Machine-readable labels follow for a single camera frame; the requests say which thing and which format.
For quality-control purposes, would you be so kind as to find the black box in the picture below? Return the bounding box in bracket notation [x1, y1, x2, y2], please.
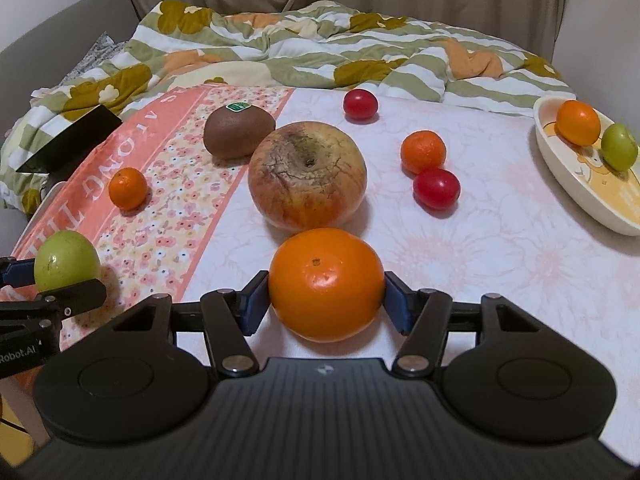
[15, 105, 122, 176]

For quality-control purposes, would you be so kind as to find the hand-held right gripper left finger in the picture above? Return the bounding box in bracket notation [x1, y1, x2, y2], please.
[112, 270, 271, 379]

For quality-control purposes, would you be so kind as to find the pink floral printed cloth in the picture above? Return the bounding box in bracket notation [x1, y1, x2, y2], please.
[10, 85, 640, 456]

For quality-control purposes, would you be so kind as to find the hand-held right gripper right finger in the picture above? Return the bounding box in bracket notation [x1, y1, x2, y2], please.
[383, 270, 544, 377]

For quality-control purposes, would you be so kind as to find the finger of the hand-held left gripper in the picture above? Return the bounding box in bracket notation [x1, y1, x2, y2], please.
[0, 278, 108, 328]
[0, 256, 38, 289]

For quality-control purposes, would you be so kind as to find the large orange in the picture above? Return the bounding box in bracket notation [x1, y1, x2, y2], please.
[268, 228, 386, 343]

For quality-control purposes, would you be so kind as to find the green striped floral blanket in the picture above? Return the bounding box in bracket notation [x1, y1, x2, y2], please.
[0, 0, 576, 211]

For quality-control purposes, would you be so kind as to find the cream oval bowl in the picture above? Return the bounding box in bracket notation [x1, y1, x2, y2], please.
[533, 96, 640, 237]

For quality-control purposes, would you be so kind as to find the wrinkled red-yellow apple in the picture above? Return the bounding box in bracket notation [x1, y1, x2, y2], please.
[248, 121, 368, 233]

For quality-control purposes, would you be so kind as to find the grey patterned cloth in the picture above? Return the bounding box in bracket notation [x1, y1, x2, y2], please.
[62, 32, 128, 83]

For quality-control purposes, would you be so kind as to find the green jujube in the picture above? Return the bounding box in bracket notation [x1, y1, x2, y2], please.
[34, 231, 102, 292]
[600, 123, 639, 171]

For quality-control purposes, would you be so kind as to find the beige curtain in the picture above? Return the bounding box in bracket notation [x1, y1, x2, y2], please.
[112, 0, 568, 61]

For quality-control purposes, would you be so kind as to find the brown kiwi with green sticker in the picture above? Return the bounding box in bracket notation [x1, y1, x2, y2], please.
[203, 102, 277, 161]

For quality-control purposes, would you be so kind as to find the red cherry tomato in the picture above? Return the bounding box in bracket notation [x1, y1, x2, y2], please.
[343, 88, 379, 122]
[413, 168, 461, 211]

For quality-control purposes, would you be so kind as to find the small orange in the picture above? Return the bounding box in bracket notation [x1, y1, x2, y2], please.
[108, 167, 149, 211]
[400, 130, 447, 175]
[556, 100, 601, 147]

